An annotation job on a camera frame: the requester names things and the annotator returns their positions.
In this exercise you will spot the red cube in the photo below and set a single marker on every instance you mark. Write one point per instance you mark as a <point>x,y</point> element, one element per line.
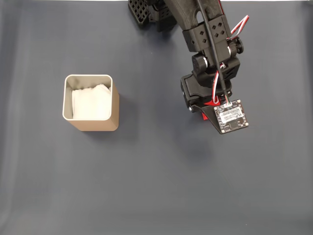
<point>204,117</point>

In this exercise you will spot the gold metal square box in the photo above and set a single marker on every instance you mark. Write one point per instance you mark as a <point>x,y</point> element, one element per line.
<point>97,124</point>

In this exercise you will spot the dark blue table mat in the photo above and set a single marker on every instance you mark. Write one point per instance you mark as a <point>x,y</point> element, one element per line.
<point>156,171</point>

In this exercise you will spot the white tissue paper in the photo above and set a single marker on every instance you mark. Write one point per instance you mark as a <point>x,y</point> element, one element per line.
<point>90,102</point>

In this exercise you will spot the camera circuit board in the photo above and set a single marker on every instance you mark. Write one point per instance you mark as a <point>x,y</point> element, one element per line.
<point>232,117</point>

